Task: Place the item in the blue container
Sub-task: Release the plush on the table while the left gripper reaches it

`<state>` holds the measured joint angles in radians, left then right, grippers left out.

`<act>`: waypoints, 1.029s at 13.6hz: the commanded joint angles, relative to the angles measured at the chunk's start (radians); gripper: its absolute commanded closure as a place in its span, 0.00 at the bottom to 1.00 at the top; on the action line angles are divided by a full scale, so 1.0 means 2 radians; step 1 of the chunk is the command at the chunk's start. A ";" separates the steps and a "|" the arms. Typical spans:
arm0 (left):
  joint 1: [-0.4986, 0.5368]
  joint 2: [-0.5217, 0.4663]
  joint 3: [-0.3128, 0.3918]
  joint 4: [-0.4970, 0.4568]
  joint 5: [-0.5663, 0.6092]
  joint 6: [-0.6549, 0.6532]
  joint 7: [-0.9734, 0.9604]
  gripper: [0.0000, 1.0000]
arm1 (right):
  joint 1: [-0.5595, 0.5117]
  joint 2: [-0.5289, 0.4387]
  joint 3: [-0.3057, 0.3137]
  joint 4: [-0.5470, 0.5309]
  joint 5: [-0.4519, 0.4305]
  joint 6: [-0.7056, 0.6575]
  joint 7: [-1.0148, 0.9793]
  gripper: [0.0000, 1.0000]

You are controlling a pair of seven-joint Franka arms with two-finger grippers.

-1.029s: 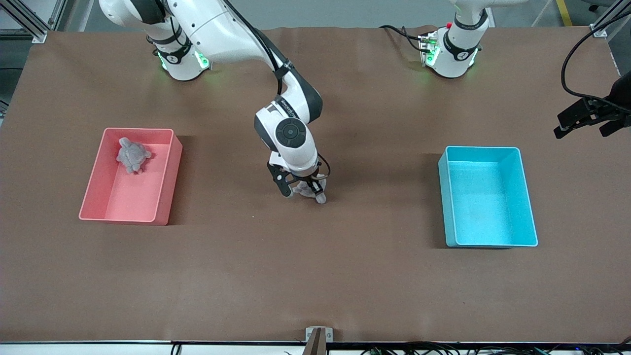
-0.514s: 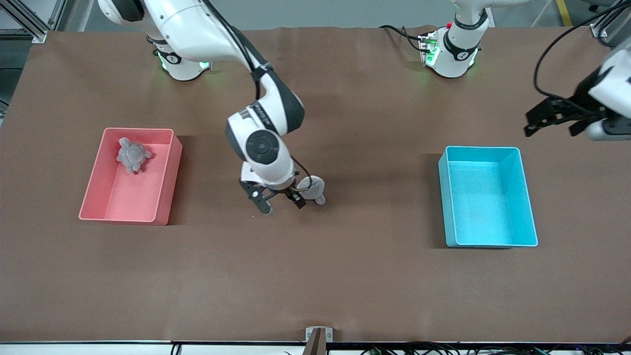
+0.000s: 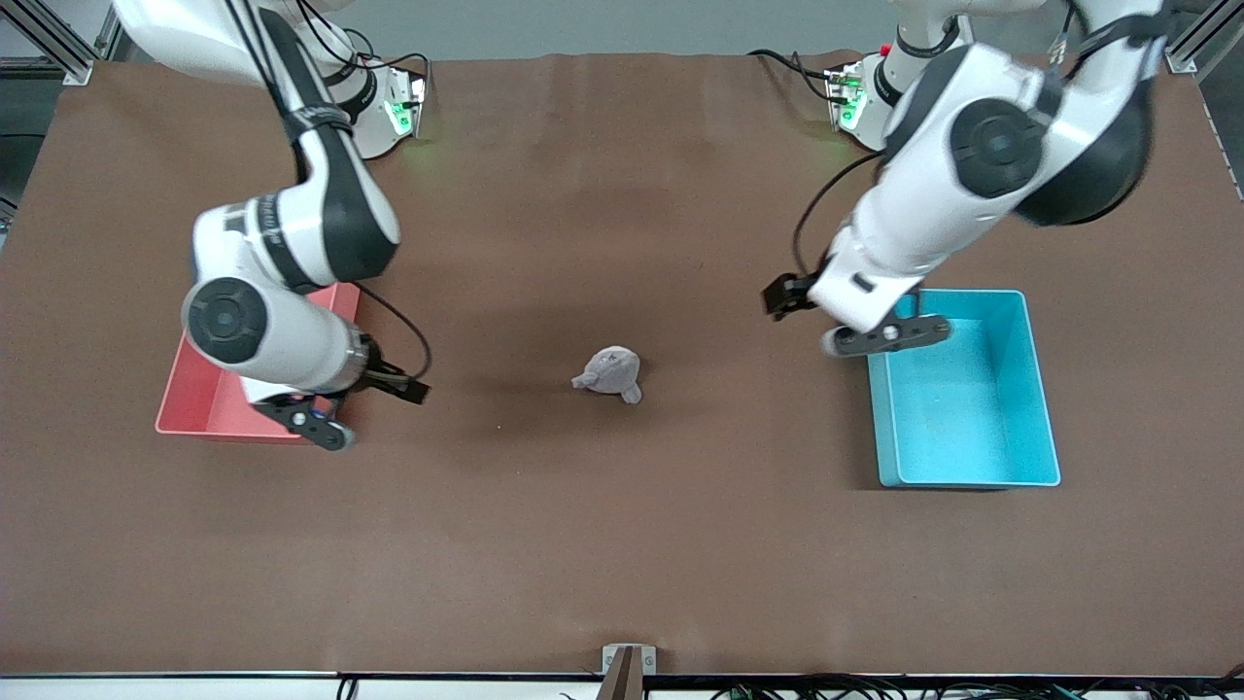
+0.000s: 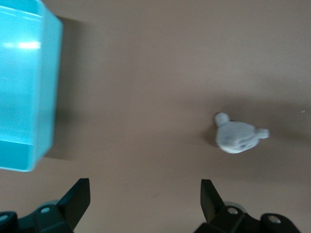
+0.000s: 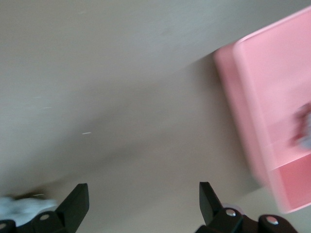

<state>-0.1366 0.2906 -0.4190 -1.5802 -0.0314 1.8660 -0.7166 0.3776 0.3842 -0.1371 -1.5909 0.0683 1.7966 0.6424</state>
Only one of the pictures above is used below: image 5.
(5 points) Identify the plain grey plush toy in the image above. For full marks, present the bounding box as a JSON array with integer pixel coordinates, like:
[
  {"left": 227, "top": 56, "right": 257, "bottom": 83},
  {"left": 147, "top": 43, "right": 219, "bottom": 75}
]
[{"left": 289, "top": 101, "right": 311, "bottom": 150}]

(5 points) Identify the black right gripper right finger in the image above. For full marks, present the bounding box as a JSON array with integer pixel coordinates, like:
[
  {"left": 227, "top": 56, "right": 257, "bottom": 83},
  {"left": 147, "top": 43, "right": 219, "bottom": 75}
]
[{"left": 199, "top": 181, "right": 246, "bottom": 233}]

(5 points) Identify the pink plastic box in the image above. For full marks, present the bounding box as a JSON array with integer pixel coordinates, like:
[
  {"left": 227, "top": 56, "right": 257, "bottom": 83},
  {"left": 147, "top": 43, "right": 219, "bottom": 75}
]
[{"left": 213, "top": 5, "right": 311, "bottom": 215}]

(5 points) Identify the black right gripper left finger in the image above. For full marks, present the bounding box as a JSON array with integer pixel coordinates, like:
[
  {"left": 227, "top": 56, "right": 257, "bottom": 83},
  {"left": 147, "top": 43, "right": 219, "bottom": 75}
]
[{"left": 30, "top": 183, "right": 89, "bottom": 233}]

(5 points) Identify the grey plush toy white belly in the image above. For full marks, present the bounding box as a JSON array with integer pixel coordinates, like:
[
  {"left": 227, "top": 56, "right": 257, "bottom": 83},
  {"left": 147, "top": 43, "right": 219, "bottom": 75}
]
[{"left": 0, "top": 195, "right": 58, "bottom": 228}]

